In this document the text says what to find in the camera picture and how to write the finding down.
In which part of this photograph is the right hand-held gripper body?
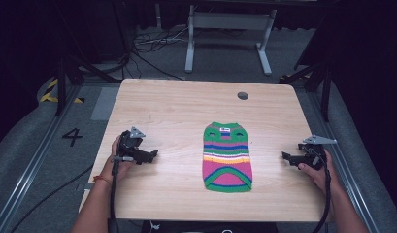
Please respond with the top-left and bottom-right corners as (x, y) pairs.
(297, 134), (338, 172)

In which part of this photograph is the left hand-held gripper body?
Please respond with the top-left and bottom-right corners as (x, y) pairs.
(116, 126), (147, 162)

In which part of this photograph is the striped knit pet sweater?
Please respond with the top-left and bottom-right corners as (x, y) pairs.
(202, 121), (254, 194)

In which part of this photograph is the person's right hand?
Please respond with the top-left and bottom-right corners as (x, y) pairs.
(297, 150), (344, 197)

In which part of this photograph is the person's left hand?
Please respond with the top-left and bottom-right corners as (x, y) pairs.
(100, 135), (136, 184)

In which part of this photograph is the black tripod stand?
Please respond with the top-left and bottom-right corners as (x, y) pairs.
(53, 0), (133, 117)
(278, 0), (346, 123)

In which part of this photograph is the yellow black hazard tape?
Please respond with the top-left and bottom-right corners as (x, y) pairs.
(39, 79), (85, 105)

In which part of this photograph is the aluminium floor rail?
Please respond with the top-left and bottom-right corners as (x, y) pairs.
(307, 91), (383, 233)
(0, 84), (83, 233)

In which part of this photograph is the red string bracelet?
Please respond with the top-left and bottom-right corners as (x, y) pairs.
(92, 174), (114, 187)

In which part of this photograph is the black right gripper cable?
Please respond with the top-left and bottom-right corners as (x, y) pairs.
(310, 163), (332, 233)

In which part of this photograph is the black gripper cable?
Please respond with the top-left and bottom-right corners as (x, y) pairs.
(310, 163), (332, 233)
(108, 155), (136, 233)

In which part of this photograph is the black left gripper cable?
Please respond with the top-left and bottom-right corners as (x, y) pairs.
(108, 155), (136, 233)

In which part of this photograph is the black floor cable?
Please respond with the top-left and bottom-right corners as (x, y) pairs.
(9, 164), (95, 233)

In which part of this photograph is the bundle of floor cables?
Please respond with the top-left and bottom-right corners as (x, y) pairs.
(121, 25), (190, 82)

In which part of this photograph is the grey metal desk frame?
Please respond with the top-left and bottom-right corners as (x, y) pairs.
(184, 4), (279, 77)

